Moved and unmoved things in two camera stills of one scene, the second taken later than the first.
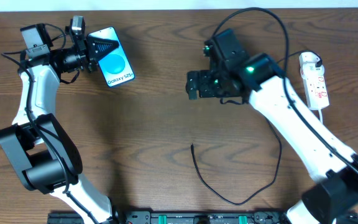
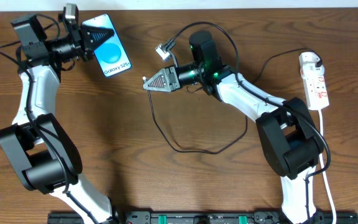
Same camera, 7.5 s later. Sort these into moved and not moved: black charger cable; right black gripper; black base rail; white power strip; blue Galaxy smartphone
Moved: blue Galaxy smartphone; right black gripper; black charger cable
Not moved: black base rail; white power strip
